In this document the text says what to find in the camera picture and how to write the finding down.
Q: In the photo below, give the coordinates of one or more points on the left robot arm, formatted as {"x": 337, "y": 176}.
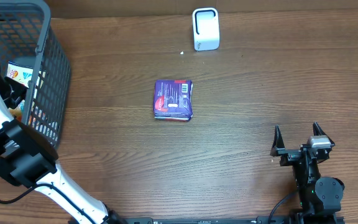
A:
{"x": 28, "y": 159}

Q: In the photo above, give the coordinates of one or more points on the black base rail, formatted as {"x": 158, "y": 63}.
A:
{"x": 258, "y": 220}

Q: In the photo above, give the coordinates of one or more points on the yellow snack bag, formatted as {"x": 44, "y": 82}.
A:
{"x": 22, "y": 75}

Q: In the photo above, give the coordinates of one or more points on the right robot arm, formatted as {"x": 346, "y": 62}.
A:
{"x": 320, "y": 197}

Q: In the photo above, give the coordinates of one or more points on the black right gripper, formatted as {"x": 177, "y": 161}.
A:
{"x": 289, "y": 155}

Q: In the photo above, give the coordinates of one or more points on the dark grey plastic basket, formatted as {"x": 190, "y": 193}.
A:
{"x": 27, "y": 39}

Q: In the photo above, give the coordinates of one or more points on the white barcode scanner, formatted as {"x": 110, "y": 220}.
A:
{"x": 206, "y": 32}

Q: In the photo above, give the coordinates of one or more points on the purple red pad package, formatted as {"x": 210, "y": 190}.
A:
{"x": 172, "y": 100}

